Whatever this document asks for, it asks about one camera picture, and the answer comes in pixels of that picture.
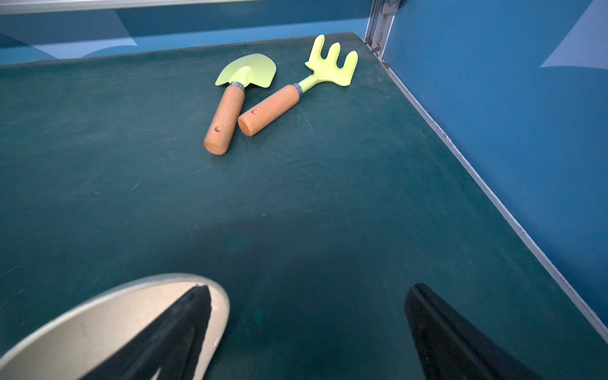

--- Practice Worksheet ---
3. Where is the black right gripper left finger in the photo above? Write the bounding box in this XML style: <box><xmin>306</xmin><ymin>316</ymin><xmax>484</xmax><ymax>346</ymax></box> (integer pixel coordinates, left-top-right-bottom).
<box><xmin>82</xmin><ymin>286</ymin><xmax>212</xmax><ymax>379</ymax></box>

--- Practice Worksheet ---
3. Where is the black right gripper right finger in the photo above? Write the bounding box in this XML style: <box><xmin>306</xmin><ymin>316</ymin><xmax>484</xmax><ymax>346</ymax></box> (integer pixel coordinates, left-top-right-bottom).
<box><xmin>405</xmin><ymin>283</ymin><xmax>540</xmax><ymax>379</ymax></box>

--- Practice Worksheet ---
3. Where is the beige plastic ladle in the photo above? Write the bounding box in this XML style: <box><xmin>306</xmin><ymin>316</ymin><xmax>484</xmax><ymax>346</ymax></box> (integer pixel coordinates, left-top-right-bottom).
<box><xmin>1</xmin><ymin>273</ymin><xmax>231</xmax><ymax>379</ymax></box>

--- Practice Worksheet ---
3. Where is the green trowel wooden handle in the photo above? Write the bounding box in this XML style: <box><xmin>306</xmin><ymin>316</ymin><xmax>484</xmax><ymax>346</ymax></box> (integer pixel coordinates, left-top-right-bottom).
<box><xmin>203</xmin><ymin>53</ymin><xmax>278</xmax><ymax>156</ymax></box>

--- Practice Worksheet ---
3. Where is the green hand rake wooden handle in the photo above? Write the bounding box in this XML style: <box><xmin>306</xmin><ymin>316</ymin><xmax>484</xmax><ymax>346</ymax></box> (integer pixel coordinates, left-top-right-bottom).
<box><xmin>237</xmin><ymin>35</ymin><xmax>359</xmax><ymax>136</ymax></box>

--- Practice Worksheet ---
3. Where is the aluminium frame post right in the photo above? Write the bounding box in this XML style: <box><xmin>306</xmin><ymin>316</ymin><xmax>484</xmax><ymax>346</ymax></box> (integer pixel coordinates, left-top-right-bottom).
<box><xmin>364</xmin><ymin>0</ymin><xmax>402</xmax><ymax>60</ymax></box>

